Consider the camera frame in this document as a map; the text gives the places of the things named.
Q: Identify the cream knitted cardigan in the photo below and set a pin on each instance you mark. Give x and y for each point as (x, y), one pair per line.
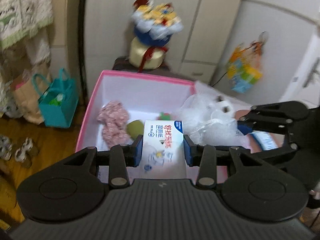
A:
(26, 21)

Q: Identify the white mesh bath pouf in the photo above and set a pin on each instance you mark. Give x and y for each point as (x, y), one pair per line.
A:
(205, 124)

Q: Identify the white panda plush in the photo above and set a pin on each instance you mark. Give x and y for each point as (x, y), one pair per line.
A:
(224, 105)

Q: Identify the grey wardrobe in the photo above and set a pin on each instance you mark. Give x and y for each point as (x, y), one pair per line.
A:
(197, 30)

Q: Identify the metal door handle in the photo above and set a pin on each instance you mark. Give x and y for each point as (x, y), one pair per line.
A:
(312, 72)

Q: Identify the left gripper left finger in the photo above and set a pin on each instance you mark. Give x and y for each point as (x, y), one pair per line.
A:
(121, 157)

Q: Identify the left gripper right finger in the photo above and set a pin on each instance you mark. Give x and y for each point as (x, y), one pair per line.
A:
(203, 157)

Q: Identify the patterned slippers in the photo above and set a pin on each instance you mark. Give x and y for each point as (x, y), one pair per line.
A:
(21, 151)

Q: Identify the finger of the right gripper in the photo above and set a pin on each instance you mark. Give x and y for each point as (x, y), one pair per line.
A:
(278, 112)
(274, 125)

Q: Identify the green egg sponge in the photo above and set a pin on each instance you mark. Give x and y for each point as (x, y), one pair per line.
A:
(135, 128)

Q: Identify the white door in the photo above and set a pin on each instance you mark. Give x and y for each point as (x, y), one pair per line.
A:
(304, 68)

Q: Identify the pink cardboard box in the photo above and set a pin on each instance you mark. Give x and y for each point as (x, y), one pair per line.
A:
(144, 96)

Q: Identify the flower bouquet blue wrap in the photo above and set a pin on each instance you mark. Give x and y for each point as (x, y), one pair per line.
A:
(154, 26)

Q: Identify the colourful paper gift bag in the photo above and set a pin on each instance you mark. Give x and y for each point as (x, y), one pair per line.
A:
(244, 68)

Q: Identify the small white wipes pack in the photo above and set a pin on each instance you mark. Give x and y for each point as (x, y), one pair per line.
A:
(163, 150)

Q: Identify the large blue-white wipes pack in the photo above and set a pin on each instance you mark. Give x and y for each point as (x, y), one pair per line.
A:
(264, 140)

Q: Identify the teal tote bag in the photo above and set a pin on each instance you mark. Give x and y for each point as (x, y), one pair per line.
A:
(58, 99)

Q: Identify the brown paper bag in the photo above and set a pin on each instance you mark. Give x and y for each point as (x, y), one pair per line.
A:
(25, 95)

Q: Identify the pink floral scrunchie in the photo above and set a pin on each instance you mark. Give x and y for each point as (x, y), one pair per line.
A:
(114, 118)

